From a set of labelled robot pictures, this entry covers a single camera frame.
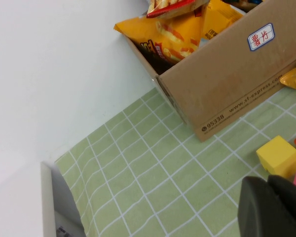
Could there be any cardboard box printed F2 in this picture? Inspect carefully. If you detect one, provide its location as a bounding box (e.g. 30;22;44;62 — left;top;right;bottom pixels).
122;0;296;143

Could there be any yellow glossy chips bag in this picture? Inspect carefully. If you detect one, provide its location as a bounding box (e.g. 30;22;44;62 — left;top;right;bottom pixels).
201;0;245;41

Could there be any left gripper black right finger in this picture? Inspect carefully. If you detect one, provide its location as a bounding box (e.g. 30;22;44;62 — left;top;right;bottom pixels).
267;174;296;223

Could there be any white label on F2 box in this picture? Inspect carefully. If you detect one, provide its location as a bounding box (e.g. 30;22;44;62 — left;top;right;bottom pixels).
247;23;276;52

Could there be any yellow fries chips bag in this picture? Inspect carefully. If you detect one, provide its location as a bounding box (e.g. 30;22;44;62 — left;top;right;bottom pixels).
113;12;208;75

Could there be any red shrimp chips bag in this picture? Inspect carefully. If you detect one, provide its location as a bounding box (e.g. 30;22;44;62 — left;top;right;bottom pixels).
146;0;210;20

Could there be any yellow foam cube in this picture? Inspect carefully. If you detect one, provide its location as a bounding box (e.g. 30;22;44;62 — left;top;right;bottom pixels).
256;135;296;179

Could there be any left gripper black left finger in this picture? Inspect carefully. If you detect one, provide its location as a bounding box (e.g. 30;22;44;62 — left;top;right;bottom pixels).
238;176;296;237

